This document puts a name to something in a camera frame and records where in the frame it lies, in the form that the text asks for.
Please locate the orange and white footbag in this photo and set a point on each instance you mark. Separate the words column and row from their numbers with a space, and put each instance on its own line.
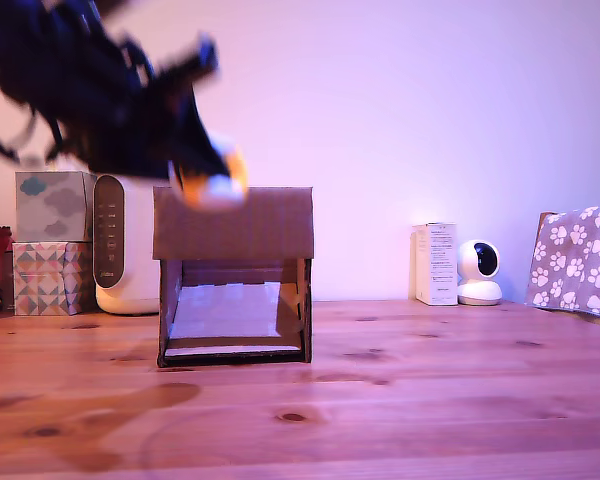
column 220, row 195

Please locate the cardboard dice tower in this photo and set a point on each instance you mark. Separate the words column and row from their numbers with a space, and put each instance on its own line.
column 232, row 235

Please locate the white appliance with dark panel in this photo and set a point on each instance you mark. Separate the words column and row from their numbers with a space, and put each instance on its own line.
column 130, row 250

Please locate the cloud print tissue box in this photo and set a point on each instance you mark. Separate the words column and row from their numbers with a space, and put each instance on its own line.
column 50, row 207

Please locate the geometric print tissue box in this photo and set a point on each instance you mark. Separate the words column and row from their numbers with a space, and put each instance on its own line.
column 45, row 280

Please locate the small white printed box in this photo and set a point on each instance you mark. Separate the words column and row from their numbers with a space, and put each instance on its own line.
column 437, row 265

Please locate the paw print cloth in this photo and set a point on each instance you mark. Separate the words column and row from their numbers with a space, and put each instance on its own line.
column 580, row 260

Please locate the small white round camera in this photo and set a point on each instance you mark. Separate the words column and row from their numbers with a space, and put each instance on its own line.
column 480, row 275

